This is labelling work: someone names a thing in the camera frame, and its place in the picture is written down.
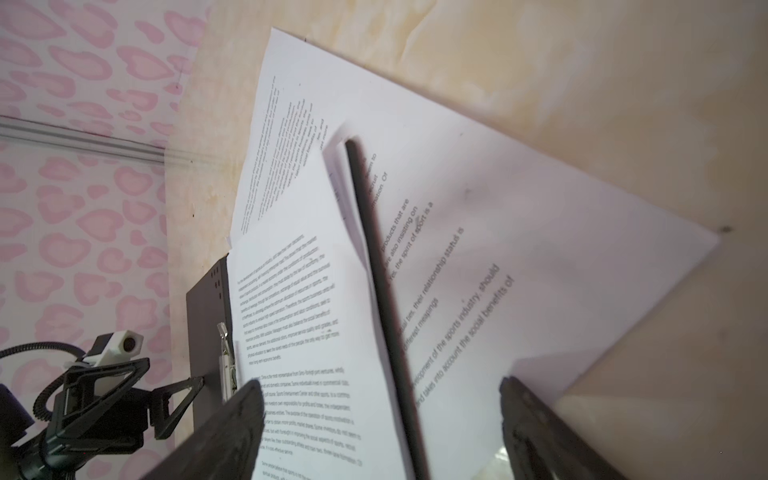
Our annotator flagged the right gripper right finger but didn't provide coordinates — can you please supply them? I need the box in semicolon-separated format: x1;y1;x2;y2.
499;376;624;480

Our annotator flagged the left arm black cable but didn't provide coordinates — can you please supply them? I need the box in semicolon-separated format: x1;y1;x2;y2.
0;341;88;421

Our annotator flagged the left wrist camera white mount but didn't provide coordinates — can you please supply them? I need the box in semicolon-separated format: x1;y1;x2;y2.
81;330;144;367

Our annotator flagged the text sheet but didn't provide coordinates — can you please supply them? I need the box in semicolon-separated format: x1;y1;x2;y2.
230;29;719;479

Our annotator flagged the paper sheet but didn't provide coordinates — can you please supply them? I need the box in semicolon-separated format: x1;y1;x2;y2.
227;150;414;479

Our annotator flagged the red and black folder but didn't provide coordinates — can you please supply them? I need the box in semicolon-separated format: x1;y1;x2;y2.
185;144;417;479

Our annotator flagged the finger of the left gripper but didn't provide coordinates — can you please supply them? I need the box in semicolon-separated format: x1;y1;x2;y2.
50;358;150;444
149;376;205;440

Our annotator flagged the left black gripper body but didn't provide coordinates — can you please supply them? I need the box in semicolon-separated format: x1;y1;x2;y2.
35;386;152;474

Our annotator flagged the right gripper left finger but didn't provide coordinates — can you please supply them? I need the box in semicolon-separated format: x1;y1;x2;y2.
144;379;265;480

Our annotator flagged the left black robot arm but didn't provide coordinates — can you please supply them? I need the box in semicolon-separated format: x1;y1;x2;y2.
1;358;205;479

